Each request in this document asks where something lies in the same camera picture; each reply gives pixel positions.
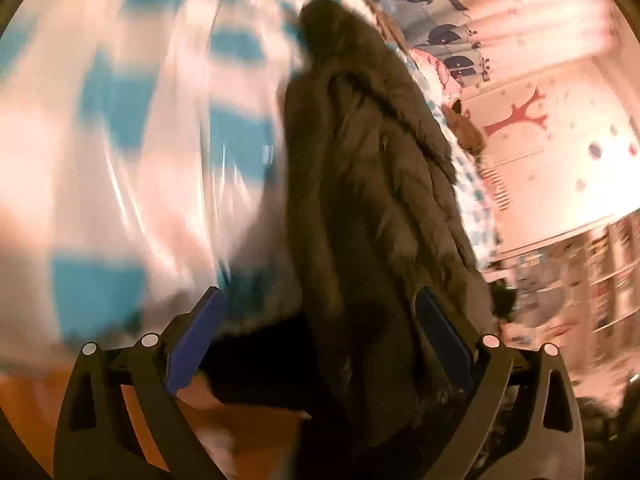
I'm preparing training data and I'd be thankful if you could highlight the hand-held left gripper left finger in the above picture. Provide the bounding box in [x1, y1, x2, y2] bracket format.
[52, 286, 226, 480]

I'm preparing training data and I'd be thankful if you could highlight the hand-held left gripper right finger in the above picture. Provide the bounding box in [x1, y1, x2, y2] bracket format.
[414, 287, 587, 480]

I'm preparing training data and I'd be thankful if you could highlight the dark green puffer jacket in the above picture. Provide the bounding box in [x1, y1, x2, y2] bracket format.
[284, 0, 517, 480]

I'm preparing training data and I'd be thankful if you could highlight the red striped cloth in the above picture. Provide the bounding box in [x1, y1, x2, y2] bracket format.
[481, 167, 514, 209]

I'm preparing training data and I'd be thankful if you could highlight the cluttered white shelf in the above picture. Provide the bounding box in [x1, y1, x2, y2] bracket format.
[500, 215, 640, 362]

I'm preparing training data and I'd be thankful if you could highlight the blue white checkered bed sheet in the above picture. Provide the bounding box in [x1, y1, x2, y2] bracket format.
[0, 0, 502, 366]

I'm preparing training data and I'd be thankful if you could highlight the brown plush toy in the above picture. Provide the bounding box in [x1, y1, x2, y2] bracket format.
[442, 102, 487, 154]

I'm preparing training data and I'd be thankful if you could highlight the pink white cloth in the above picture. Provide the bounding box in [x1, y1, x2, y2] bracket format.
[410, 47, 464, 104]

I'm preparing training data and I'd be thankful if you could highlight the whale print curtain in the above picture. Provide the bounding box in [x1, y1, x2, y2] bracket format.
[345, 0, 617, 87]

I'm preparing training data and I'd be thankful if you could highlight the red tree wall sticker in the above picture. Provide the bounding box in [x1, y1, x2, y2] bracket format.
[482, 87, 552, 137]

